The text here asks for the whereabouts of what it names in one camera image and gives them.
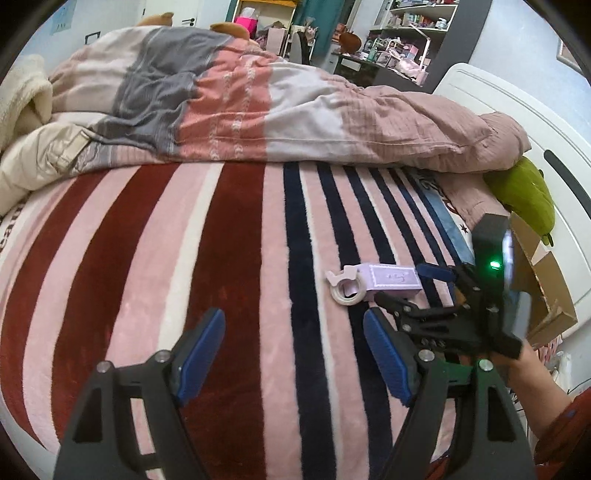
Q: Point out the brown plush toy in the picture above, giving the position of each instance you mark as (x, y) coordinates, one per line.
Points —
(231, 30)
(154, 21)

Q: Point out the pink and grey patchwork duvet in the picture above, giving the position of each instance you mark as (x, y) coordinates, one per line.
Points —
(277, 106)

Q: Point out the teal curtain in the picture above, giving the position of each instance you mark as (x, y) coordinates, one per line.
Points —
(323, 14)

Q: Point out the cream fleece blanket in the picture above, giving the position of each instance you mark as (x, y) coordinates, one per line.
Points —
(27, 138)

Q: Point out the blue wall poster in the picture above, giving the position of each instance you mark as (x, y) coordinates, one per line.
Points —
(61, 18)

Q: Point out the white headboard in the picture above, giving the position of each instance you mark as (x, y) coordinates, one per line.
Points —
(531, 106)

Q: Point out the white door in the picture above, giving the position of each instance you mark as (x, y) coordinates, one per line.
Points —
(189, 11)

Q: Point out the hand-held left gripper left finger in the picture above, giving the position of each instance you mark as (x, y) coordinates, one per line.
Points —
(203, 350)

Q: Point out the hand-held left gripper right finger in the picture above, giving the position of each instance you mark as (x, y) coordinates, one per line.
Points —
(388, 355)

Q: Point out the person's right forearm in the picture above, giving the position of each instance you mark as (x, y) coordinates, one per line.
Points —
(545, 401)

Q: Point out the pink tape dispenser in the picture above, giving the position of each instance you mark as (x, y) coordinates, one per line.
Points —
(344, 276)

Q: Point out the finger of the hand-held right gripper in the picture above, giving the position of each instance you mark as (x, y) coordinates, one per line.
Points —
(436, 272)
(406, 307)

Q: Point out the striped fleece blanket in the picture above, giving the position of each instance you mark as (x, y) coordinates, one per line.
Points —
(184, 254)

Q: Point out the grey bookshelf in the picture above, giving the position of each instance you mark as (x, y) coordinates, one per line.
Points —
(466, 27)

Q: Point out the lavender rectangular box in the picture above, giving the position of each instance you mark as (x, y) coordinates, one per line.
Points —
(392, 279)

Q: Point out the brown cardboard box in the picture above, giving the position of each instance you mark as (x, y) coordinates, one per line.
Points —
(549, 277)

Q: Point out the green plush toy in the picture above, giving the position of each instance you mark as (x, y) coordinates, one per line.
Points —
(526, 194)

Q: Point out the dark brown plush bear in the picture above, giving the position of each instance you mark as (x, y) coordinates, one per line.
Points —
(351, 42)

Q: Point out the pink pillow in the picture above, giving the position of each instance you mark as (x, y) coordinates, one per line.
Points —
(471, 203)

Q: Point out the yellow shelf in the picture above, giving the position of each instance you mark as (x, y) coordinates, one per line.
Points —
(268, 4)

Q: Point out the framed wall picture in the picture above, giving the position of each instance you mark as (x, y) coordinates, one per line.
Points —
(570, 56)

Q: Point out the bright pink bag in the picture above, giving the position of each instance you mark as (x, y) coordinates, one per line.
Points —
(245, 25)

